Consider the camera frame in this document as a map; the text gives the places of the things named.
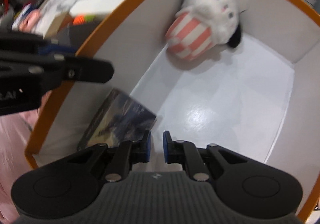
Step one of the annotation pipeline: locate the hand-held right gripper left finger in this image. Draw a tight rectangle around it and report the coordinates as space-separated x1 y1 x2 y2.
66 130 152 182

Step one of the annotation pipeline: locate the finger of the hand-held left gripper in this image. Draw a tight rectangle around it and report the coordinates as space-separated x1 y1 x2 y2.
0 30 77 56
29 54 115 94

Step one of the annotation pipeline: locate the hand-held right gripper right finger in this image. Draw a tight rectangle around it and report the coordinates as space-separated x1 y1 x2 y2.
163 131 247 181

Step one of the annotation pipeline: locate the dark printed case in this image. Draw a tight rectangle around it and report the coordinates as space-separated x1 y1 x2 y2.
76 88 157 152

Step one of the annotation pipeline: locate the orange box with white inside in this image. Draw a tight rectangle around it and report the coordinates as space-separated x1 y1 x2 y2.
24 0 320 224

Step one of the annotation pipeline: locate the white plush dog striped cup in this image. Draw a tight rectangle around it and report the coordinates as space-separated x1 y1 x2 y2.
165 0 244 62

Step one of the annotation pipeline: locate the open brown cardboard box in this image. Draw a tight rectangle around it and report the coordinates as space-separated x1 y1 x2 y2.
44 11 75 40

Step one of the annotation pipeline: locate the orange puzzle cube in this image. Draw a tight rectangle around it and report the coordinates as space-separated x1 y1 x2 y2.
73 14 97 25

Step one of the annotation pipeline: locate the pink soft item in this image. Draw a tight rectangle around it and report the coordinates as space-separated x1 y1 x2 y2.
19 9 42 32

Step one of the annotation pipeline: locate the blue and white booklet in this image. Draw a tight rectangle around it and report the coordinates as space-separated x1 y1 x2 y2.
12 3 33 30

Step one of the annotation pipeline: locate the pink garment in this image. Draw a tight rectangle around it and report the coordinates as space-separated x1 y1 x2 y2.
0 90 53 223

